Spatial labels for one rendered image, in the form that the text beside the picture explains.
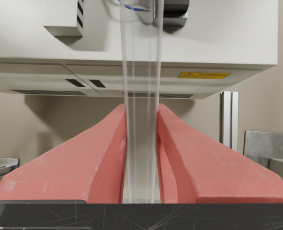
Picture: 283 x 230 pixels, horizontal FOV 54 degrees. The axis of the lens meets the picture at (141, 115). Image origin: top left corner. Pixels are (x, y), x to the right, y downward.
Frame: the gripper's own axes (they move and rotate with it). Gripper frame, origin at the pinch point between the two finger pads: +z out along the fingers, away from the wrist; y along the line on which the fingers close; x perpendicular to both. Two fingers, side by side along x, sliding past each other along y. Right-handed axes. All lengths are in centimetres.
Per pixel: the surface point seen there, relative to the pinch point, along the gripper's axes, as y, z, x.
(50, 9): 13.1, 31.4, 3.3
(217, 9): -12.0, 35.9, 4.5
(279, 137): -52, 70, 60
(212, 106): -27, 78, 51
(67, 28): 10.8, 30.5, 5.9
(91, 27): 7.9, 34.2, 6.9
